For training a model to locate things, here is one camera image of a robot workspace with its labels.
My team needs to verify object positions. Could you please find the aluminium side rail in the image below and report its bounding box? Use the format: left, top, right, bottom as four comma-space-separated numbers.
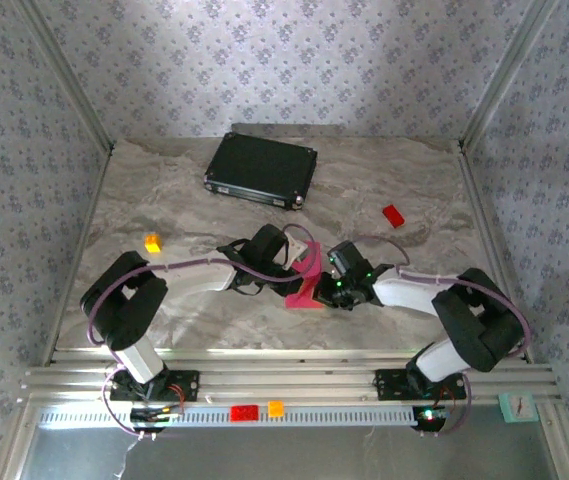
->
41, 144, 115, 366
456, 142, 536, 364

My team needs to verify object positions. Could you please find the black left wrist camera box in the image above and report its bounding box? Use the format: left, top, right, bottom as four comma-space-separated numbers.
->
248, 223, 290, 264

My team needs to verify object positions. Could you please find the right controller board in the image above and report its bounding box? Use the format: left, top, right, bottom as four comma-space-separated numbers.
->
412, 405, 453, 434

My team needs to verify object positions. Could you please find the metal sheet panel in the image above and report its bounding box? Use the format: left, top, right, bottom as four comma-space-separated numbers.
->
16, 424, 560, 480

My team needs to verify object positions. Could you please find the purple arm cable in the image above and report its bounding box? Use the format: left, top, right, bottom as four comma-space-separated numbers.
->
86, 223, 316, 441
353, 234, 534, 437

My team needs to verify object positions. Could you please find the red tag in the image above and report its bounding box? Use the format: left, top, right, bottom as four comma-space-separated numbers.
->
229, 404, 260, 423

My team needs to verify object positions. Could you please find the black hard case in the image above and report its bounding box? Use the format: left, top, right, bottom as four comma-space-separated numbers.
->
203, 131, 319, 211

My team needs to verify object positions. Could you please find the grey slotted cable duct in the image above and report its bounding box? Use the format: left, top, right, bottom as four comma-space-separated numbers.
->
38, 405, 433, 429

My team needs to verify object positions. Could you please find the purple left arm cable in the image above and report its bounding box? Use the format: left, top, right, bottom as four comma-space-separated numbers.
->
86, 223, 316, 441

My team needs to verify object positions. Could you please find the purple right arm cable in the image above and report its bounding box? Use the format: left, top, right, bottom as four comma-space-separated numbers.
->
353, 234, 534, 437

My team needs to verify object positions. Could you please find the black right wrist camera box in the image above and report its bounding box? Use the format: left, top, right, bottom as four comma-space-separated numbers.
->
327, 240, 373, 281

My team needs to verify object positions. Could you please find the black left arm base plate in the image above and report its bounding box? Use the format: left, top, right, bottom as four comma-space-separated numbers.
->
108, 368, 201, 404

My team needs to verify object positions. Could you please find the aluminium frame beam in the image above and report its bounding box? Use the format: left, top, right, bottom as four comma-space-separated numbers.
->
18, 347, 563, 407

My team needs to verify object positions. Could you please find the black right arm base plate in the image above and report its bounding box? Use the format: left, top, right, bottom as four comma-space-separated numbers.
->
374, 368, 468, 402

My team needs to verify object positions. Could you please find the aluminium upright post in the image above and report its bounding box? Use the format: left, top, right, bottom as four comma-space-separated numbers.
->
458, 0, 563, 151
11, 0, 115, 156

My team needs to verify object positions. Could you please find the pink cloth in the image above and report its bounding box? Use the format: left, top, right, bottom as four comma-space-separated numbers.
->
284, 241, 326, 310

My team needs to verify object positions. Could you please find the red toy brick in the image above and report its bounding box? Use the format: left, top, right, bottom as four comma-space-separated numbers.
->
382, 204, 407, 229

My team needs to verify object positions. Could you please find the teal small clock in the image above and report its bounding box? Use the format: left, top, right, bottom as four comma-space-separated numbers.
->
497, 392, 539, 425

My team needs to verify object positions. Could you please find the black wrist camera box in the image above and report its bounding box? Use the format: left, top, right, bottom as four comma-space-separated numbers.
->
327, 240, 373, 281
248, 223, 290, 264

